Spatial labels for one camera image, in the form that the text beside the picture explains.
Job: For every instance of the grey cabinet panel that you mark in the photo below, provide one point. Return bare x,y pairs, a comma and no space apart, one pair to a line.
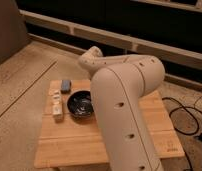
13,32

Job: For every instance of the wooden cutting board table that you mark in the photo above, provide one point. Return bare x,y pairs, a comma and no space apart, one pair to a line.
78,142

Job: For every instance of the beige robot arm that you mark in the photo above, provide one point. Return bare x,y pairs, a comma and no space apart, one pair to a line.
117,84

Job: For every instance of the black ceramic bowl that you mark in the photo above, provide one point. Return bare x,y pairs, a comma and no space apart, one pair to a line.
79,104

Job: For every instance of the white shelf rail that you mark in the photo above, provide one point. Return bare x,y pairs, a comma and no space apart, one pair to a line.
164,52

